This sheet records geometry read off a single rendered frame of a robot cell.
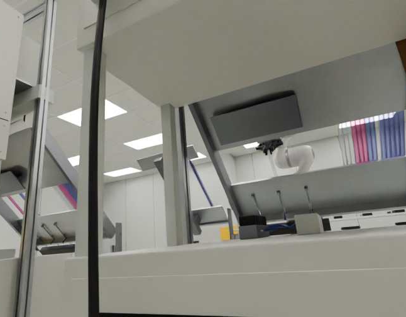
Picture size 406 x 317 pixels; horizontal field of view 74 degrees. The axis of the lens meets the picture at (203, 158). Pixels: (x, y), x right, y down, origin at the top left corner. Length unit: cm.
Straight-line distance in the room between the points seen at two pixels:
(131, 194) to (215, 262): 994
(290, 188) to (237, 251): 87
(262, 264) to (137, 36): 44
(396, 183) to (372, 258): 93
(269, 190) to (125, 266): 87
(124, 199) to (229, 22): 999
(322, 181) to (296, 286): 88
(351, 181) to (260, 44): 73
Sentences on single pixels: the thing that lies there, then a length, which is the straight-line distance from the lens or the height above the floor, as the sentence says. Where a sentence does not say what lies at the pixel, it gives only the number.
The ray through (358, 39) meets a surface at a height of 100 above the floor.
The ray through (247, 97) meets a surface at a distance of 99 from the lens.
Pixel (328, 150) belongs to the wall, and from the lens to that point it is 813.
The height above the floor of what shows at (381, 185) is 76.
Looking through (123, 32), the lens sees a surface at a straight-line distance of 56.
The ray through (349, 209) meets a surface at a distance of 124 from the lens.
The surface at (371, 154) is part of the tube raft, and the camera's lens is 114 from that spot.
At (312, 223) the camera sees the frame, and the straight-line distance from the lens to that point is 66.
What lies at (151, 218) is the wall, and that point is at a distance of 963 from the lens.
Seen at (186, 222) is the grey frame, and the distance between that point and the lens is 82.
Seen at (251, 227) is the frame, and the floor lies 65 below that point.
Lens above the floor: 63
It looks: 16 degrees up
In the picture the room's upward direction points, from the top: 5 degrees counter-clockwise
